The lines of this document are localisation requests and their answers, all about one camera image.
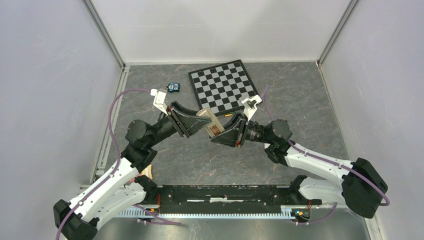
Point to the pink orange card box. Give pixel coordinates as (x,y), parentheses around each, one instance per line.
(147,172)

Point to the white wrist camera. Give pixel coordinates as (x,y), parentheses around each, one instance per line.
(250,105)
(159,100)

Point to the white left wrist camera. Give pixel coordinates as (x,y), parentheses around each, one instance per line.
(159,100)

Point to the black white checkerboard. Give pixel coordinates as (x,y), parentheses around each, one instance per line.
(222,87)

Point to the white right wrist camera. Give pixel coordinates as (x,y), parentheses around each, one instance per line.
(250,105)

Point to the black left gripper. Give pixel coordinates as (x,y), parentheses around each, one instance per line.
(185,120)

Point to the white cable duct strip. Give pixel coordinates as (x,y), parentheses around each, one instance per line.
(284,214)

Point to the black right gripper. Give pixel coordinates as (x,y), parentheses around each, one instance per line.
(235,131)

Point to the small blue owl toy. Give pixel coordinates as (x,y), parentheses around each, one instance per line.
(173,87)

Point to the beige remote control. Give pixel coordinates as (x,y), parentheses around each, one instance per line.
(214,127)

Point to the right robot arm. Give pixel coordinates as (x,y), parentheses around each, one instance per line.
(356,184)

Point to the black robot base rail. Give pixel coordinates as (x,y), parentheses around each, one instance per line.
(225,199)

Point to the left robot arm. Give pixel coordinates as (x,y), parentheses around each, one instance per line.
(82,217)

